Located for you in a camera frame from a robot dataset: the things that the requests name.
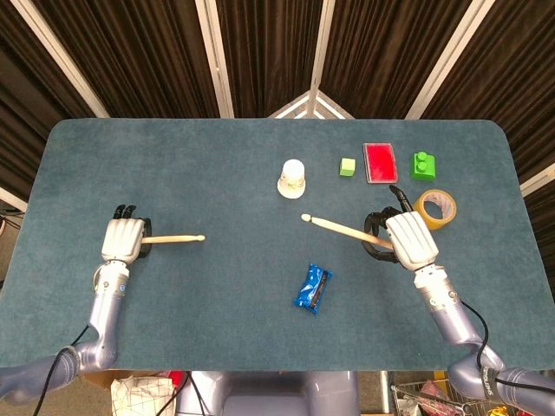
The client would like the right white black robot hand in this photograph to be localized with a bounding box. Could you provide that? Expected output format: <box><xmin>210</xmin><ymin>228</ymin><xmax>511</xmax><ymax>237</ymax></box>
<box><xmin>362</xmin><ymin>185</ymin><xmax>440</xmax><ymax>272</ymax></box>

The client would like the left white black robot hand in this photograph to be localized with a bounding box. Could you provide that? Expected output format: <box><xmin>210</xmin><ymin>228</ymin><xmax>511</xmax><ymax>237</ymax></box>
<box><xmin>101</xmin><ymin>203</ymin><xmax>153</xmax><ymax>265</ymax></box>

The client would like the wooden drumstick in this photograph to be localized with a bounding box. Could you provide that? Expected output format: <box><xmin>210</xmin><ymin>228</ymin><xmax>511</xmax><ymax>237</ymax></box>
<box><xmin>141</xmin><ymin>234</ymin><xmax>206</xmax><ymax>245</ymax></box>
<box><xmin>300</xmin><ymin>212</ymin><xmax>394</xmax><ymax>247</ymax></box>

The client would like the brown packing tape roll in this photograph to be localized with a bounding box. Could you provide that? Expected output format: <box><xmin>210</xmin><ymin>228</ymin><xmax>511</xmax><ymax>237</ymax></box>
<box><xmin>411</xmin><ymin>188</ymin><xmax>458</xmax><ymax>231</ymax></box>

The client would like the green studded building block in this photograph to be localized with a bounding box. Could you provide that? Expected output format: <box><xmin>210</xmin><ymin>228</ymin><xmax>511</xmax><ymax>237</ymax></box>
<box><xmin>408</xmin><ymin>151</ymin><xmax>437</xmax><ymax>182</ymax></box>

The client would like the red flat rectangular box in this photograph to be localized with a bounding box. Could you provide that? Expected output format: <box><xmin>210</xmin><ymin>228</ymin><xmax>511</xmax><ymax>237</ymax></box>
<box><xmin>362</xmin><ymin>141</ymin><xmax>399</xmax><ymax>185</ymax></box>

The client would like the blue snack packet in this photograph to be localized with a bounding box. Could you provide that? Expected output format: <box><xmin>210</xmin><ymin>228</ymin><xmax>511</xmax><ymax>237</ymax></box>
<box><xmin>291</xmin><ymin>262</ymin><xmax>334</xmax><ymax>316</ymax></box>

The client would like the blue felt table mat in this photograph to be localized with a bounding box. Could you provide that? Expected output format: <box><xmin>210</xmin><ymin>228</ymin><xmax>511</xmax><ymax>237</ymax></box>
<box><xmin>0</xmin><ymin>117</ymin><xmax>555</xmax><ymax>372</ymax></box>

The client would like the white paper cup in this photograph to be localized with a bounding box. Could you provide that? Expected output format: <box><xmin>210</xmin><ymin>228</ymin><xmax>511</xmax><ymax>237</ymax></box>
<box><xmin>277</xmin><ymin>159</ymin><xmax>307</xmax><ymax>200</ymax></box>

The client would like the cardboard box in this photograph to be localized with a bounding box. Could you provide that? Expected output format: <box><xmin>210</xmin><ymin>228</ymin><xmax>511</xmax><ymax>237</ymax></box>
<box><xmin>82</xmin><ymin>369</ymin><xmax>168</xmax><ymax>391</ymax></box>

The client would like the pink packet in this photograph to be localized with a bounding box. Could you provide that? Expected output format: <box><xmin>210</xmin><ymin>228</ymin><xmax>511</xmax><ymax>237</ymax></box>
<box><xmin>418</xmin><ymin>380</ymin><xmax>452</xmax><ymax>406</ymax></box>

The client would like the white checkered bag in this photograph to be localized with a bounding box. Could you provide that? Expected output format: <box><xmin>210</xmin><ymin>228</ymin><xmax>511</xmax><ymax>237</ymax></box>
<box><xmin>110</xmin><ymin>375</ymin><xmax>177</xmax><ymax>416</ymax></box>

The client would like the lavender robot torso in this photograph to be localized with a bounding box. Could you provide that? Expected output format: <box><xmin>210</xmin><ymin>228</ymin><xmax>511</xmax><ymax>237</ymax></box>
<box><xmin>175</xmin><ymin>370</ymin><xmax>361</xmax><ymax>416</ymax></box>

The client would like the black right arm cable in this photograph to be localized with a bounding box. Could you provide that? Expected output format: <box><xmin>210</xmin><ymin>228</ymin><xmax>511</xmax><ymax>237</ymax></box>
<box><xmin>459</xmin><ymin>299</ymin><xmax>555</xmax><ymax>389</ymax></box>

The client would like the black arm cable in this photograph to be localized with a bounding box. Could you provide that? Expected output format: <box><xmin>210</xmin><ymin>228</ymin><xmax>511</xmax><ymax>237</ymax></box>
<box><xmin>459</xmin><ymin>299</ymin><xmax>555</xmax><ymax>389</ymax></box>
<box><xmin>32</xmin><ymin>324</ymin><xmax>90</xmax><ymax>416</ymax></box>

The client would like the white partition frame bar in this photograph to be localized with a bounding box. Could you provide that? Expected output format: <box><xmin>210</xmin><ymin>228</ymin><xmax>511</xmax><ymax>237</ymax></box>
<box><xmin>0</xmin><ymin>186</ymin><xmax>28</xmax><ymax>213</ymax></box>
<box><xmin>405</xmin><ymin>0</ymin><xmax>489</xmax><ymax>120</ymax></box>
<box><xmin>267</xmin><ymin>0</ymin><xmax>355</xmax><ymax>120</ymax></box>
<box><xmin>10</xmin><ymin>0</ymin><xmax>109</xmax><ymax>119</ymax></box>
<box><xmin>519</xmin><ymin>163</ymin><xmax>555</xmax><ymax>198</ymax></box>
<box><xmin>194</xmin><ymin>0</ymin><xmax>235</xmax><ymax>119</ymax></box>

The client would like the metal wire basket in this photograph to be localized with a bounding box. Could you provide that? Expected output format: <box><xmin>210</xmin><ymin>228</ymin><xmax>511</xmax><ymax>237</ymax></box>
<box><xmin>389</xmin><ymin>379</ymin><xmax>508</xmax><ymax>416</ymax></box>

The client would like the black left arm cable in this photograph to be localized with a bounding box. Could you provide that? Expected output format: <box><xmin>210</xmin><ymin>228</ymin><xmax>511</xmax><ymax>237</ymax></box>
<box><xmin>32</xmin><ymin>324</ymin><xmax>90</xmax><ymax>416</ymax></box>

